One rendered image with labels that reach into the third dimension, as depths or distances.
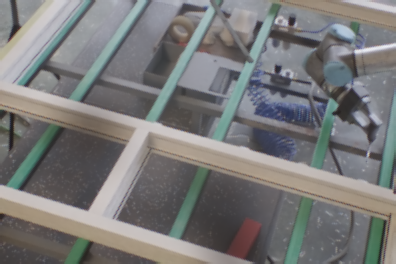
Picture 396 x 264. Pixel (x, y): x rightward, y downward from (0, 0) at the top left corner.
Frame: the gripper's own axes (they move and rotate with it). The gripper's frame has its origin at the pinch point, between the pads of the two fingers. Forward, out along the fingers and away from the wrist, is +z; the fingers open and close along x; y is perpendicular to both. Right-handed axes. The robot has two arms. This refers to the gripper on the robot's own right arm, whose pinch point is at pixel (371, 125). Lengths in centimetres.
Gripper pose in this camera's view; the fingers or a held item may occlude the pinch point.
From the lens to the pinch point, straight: 241.3
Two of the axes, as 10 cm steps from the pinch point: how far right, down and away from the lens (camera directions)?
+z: 5.3, 7.3, -4.3
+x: 2.9, -6.3, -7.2
